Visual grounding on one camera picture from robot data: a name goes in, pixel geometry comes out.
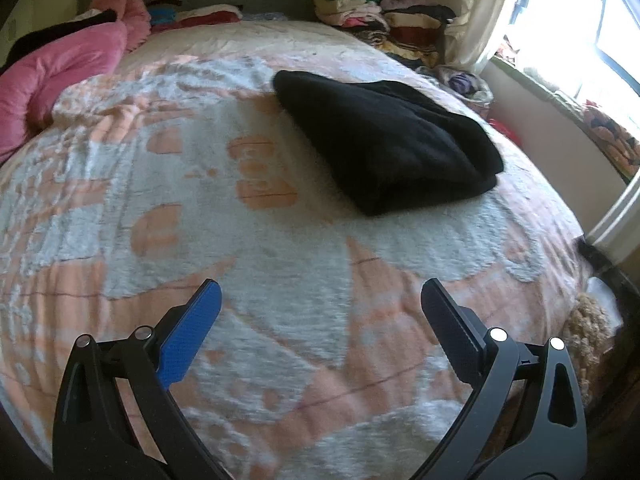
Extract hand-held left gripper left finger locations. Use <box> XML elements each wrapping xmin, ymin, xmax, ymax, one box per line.
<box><xmin>52</xmin><ymin>279</ymin><xmax>223</xmax><ymax>480</ymax></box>

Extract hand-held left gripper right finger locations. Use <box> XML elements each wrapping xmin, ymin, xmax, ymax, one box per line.
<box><xmin>420</xmin><ymin>277</ymin><xmax>588</xmax><ymax>480</ymax></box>

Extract black sweater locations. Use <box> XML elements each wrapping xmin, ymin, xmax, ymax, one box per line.
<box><xmin>272</xmin><ymin>69</ymin><xmax>505</xmax><ymax>217</ymax></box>

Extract pile of folded clothes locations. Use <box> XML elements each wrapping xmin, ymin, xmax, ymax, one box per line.
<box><xmin>312</xmin><ymin>0</ymin><xmax>458</xmax><ymax>68</ymax></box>

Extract beige fluffy blanket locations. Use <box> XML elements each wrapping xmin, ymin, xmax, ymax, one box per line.
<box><xmin>562</xmin><ymin>290</ymin><xmax>618</xmax><ymax>401</ymax></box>

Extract bed with peach quilt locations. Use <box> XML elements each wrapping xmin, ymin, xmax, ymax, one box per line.
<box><xmin>0</xmin><ymin>20</ymin><xmax>586</xmax><ymax>480</ymax></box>

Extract white cushion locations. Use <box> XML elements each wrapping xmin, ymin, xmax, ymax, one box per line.
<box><xmin>587</xmin><ymin>276</ymin><xmax>623</xmax><ymax>321</ymax></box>

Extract red plastic bag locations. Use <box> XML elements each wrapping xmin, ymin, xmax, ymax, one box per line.
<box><xmin>487</xmin><ymin>116</ymin><xmax>523</xmax><ymax>147</ymax></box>

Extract floral laundry basket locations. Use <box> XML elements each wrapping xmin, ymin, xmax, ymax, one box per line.
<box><xmin>435</xmin><ymin>65</ymin><xmax>496</xmax><ymax>108</ymax></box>

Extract pink duvet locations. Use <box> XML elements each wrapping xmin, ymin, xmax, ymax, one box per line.
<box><xmin>0</xmin><ymin>0</ymin><xmax>151</xmax><ymax>163</ymax></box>

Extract cream curtain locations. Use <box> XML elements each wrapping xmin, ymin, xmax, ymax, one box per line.
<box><xmin>445</xmin><ymin>0</ymin><xmax>531</xmax><ymax>78</ymax></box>

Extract red folded cloth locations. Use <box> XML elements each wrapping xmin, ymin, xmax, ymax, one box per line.
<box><xmin>172</xmin><ymin>4</ymin><xmax>243</xmax><ymax>27</ymax></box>

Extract striped pillow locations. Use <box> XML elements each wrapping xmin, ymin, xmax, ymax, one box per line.
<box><xmin>147</xmin><ymin>0</ymin><xmax>193</xmax><ymax>28</ymax></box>

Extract black garment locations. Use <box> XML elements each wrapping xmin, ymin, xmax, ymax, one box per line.
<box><xmin>2</xmin><ymin>9</ymin><xmax>118</xmax><ymax>73</ymax></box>

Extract window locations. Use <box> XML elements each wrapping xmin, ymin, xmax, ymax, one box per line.
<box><xmin>505</xmin><ymin>0</ymin><xmax>640</xmax><ymax>106</ymax></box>

